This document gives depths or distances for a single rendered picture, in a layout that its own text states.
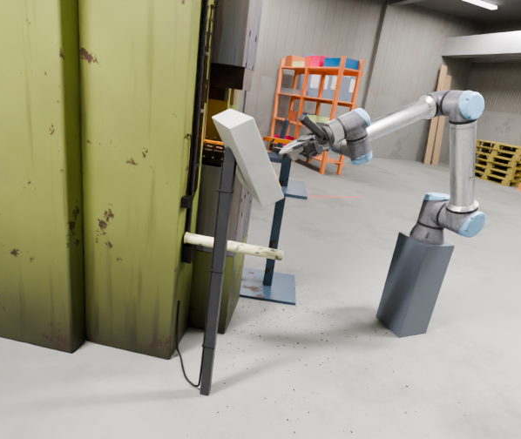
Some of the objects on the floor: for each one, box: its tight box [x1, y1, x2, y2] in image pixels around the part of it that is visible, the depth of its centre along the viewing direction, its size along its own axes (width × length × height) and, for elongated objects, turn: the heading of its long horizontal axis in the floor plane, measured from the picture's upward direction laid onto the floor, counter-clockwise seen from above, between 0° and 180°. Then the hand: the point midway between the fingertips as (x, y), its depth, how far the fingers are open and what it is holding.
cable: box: [176, 163, 234, 388], centre depth 157 cm, size 24×22×102 cm
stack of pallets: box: [475, 139, 521, 187], centre depth 897 cm, size 124×85×88 cm
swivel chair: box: [267, 118, 289, 163], centre depth 518 cm, size 56×54×97 cm
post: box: [200, 146, 237, 396], centre depth 146 cm, size 4×4×108 cm
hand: (281, 151), depth 144 cm, fingers closed
